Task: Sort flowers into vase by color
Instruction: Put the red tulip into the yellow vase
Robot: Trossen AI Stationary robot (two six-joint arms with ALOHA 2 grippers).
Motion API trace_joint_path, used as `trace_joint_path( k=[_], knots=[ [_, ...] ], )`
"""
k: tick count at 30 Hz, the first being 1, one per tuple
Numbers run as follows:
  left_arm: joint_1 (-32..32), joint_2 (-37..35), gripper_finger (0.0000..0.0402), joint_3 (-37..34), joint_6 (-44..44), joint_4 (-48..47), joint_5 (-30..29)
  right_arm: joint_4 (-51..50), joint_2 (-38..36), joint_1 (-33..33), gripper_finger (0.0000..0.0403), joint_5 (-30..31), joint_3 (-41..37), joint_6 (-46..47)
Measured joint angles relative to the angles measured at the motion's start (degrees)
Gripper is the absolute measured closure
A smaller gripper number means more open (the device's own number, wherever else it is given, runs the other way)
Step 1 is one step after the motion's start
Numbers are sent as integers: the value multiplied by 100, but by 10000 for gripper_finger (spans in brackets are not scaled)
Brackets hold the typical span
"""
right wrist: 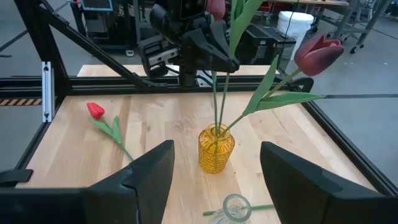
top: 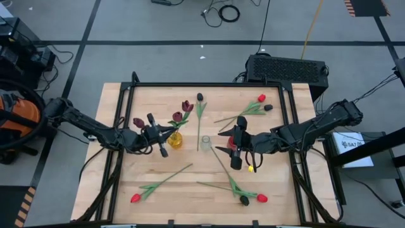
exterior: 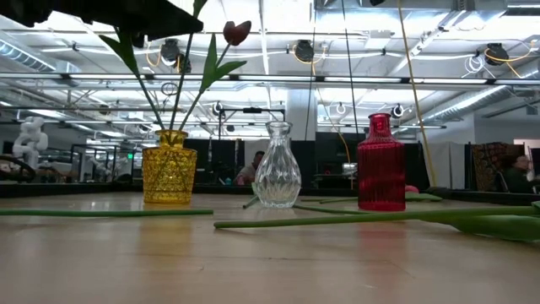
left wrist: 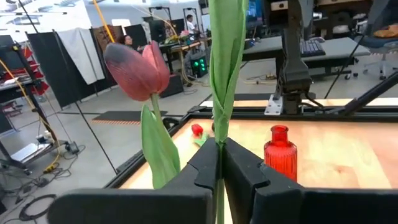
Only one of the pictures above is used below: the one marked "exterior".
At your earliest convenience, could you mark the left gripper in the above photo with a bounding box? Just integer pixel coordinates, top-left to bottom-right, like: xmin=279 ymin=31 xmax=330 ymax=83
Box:
xmin=0 ymin=0 xmax=205 ymax=49

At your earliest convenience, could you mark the black artificial tulip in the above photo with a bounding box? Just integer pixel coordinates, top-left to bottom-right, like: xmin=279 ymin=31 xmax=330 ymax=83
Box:
xmin=242 ymin=182 xmax=261 ymax=209
xmin=307 ymin=192 xmax=445 ymax=204
xmin=294 ymin=204 xmax=540 ymax=243

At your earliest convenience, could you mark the yellow glass vase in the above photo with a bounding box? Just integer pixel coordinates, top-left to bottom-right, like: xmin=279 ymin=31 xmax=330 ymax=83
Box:
xmin=141 ymin=128 xmax=198 ymax=205

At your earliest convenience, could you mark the clear glass vase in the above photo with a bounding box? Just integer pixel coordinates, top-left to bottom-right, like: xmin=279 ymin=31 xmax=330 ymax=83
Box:
xmin=252 ymin=121 xmax=303 ymax=209

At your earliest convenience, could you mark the red glass vase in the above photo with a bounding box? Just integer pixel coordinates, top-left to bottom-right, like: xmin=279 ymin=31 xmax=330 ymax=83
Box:
xmin=357 ymin=111 xmax=407 ymax=212

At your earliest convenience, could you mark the black divider panel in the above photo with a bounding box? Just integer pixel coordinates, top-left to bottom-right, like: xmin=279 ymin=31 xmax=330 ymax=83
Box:
xmin=184 ymin=138 xmax=246 ymax=187
xmin=289 ymin=132 xmax=428 ymax=191

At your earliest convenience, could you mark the white curtain panel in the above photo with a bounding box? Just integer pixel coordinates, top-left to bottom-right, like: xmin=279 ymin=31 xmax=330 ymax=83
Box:
xmin=424 ymin=140 xmax=467 ymax=189

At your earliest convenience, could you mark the patterned brown hanging rug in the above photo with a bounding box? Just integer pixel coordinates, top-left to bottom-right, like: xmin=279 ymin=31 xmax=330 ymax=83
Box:
xmin=471 ymin=141 xmax=527 ymax=193

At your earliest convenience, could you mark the hanging black cable ring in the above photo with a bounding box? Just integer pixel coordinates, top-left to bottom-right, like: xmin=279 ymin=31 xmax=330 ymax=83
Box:
xmin=159 ymin=81 xmax=181 ymax=97

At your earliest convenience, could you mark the silver air duct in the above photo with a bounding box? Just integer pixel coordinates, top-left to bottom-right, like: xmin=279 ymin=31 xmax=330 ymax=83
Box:
xmin=0 ymin=39 xmax=81 ymax=75
xmin=421 ymin=69 xmax=540 ymax=124

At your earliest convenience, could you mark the black gantry frame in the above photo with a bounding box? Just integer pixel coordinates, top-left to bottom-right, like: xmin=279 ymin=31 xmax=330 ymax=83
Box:
xmin=216 ymin=106 xmax=287 ymax=140

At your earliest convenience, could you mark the long black cable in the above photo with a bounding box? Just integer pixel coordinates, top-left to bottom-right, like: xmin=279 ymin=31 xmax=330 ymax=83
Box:
xmin=340 ymin=0 xmax=360 ymax=141

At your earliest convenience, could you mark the long ceiling light rail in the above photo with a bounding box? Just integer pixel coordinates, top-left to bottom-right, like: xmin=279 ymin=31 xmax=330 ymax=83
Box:
xmin=0 ymin=73 xmax=540 ymax=85

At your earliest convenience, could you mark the yellow cable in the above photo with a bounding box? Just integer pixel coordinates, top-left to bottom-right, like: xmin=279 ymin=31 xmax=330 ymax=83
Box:
xmin=396 ymin=0 xmax=438 ymax=189

